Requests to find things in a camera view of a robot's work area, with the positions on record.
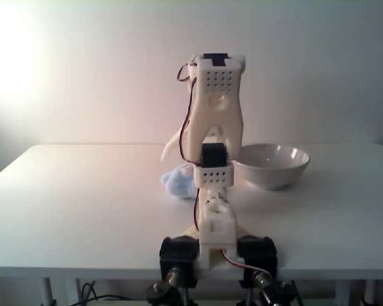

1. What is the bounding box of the skyblue plush doll with keychain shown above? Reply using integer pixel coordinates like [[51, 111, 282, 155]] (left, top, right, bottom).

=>
[[161, 164, 198, 200]]

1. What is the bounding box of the white red base cable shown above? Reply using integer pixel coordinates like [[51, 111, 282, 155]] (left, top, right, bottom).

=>
[[219, 248, 273, 278]]

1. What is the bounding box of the red black shoulder cable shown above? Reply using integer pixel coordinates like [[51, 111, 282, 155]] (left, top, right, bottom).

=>
[[193, 187, 202, 231]]

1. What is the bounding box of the white table leg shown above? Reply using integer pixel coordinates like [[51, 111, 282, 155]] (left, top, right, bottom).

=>
[[334, 280, 352, 306], [64, 279, 78, 306], [366, 280, 380, 306], [40, 277, 54, 306]]

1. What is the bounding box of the red black arm cable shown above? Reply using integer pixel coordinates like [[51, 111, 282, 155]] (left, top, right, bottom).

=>
[[177, 62, 200, 168]]

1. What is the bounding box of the white ceramic bowl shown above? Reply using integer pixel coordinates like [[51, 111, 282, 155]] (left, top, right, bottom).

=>
[[232, 143, 310, 191]]

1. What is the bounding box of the black table clamp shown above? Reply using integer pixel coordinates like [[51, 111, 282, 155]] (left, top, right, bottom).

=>
[[159, 235, 200, 289], [237, 235, 278, 289]]

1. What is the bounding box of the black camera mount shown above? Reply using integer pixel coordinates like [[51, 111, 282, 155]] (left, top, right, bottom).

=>
[[258, 281, 299, 306]]

